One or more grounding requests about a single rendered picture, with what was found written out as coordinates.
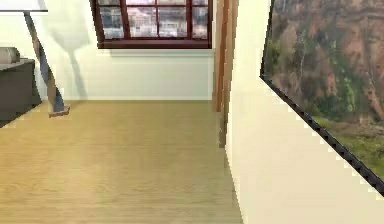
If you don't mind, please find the grey cylinder cushion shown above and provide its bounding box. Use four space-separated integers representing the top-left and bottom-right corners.
0 46 22 65

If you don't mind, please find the dark grey cabinet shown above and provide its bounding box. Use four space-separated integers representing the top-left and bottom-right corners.
0 58 43 129

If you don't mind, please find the black framed landscape picture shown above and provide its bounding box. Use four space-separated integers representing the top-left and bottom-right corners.
259 0 384 198

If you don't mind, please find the brown wooden door frame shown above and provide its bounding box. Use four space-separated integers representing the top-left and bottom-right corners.
212 0 240 149

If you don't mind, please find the dark red framed window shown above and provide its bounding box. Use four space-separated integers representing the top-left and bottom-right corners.
89 0 214 50

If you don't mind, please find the white shade floor lamp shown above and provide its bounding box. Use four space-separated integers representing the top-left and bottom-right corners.
0 0 71 119

